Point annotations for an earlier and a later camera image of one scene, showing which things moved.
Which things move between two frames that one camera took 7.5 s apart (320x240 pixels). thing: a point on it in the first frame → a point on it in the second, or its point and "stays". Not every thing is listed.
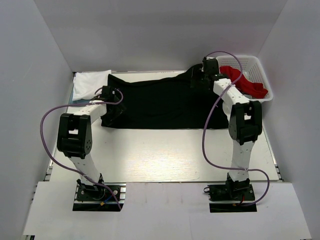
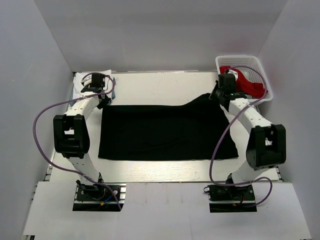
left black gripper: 119,109 → 104,103
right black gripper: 199,84 → 213,96
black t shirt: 177,103 → 196,129
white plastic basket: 252,68 stays
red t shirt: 256,90 stays
